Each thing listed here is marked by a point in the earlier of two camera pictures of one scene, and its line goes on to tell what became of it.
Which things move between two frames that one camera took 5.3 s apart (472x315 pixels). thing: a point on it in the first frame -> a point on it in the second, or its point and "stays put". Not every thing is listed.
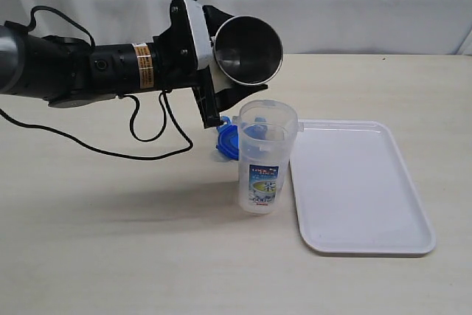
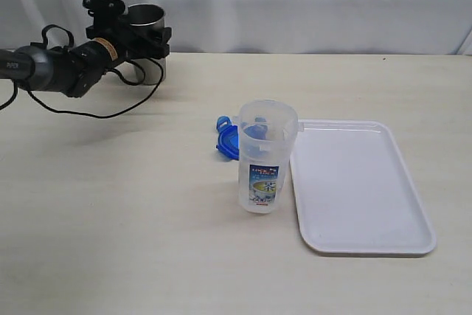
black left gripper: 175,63 -> 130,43
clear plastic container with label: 266,133 stays put
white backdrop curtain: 320,8 stays put
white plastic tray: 354,196 stays put
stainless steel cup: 248,49 -> 155,69
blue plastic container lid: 228,139 stays put
